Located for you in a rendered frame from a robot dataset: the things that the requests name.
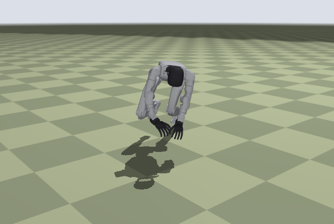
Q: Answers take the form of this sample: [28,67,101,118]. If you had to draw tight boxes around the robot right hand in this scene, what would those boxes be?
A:
[150,118,171,137]

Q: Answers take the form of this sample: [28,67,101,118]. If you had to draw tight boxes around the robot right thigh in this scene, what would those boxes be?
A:
[137,76,161,118]

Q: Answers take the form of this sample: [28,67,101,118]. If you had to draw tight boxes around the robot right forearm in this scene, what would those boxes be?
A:
[145,91,157,120]

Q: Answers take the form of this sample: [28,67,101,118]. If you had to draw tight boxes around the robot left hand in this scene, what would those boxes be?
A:
[170,120,183,140]

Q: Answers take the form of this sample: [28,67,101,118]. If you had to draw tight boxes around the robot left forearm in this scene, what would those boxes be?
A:
[177,97,190,122]

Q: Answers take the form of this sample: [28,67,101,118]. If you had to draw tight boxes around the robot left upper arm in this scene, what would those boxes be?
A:
[180,69,195,103]

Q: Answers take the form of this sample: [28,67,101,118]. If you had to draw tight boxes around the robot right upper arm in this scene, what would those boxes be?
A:
[144,65,161,99]

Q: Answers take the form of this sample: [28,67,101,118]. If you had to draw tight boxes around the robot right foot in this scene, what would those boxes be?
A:
[148,99,161,119]

